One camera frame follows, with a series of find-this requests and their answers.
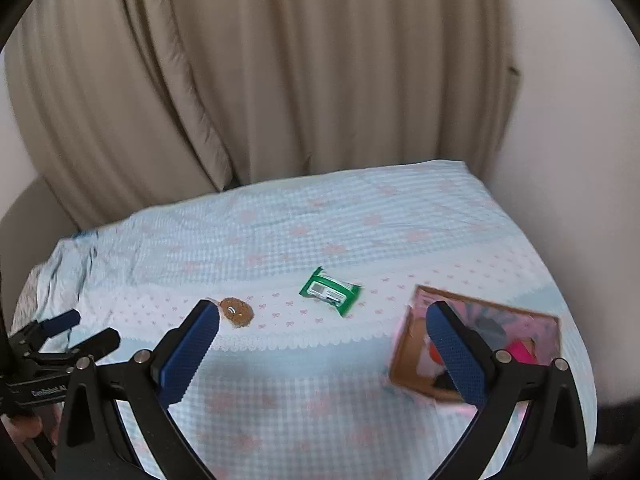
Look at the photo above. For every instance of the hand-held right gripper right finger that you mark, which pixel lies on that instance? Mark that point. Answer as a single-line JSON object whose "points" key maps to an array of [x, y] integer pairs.
{"points": [[455, 355]]}

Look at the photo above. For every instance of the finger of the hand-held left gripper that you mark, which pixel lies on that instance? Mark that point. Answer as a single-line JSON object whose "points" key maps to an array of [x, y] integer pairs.
{"points": [[95, 344], [60, 321]]}

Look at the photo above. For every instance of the pink patterned cardboard box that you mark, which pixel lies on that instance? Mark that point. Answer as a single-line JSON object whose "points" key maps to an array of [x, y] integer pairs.
{"points": [[540, 322]]}

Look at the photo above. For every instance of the pink and black cloth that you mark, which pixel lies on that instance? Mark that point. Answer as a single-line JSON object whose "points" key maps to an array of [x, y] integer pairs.
{"points": [[522, 351]]}

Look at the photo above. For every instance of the light blue checked bed sheet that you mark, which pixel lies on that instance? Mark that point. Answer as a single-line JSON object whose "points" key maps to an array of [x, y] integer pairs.
{"points": [[320, 240]]}

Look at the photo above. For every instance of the dark grey sock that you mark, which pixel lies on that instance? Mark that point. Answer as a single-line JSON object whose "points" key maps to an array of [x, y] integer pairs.
{"points": [[489, 327]]}

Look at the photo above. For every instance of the beige curtain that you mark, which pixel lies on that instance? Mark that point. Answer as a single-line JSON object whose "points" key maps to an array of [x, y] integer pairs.
{"points": [[300, 70]]}

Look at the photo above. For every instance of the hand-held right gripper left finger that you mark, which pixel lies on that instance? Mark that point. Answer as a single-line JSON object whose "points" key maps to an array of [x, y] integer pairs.
{"points": [[190, 355]]}

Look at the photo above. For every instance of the white cloth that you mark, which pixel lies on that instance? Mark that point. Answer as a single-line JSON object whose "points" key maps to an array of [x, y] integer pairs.
{"points": [[422, 360]]}

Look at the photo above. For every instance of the brown round snack packet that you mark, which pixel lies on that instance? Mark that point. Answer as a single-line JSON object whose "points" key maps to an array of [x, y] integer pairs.
{"points": [[238, 311]]}

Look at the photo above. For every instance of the person's left hand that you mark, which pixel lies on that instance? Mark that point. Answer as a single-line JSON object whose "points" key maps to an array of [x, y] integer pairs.
{"points": [[27, 426]]}

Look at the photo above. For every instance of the green wet wipes packet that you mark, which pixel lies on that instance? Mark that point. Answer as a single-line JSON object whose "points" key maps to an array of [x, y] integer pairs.
{"points": [[330, 292]]}

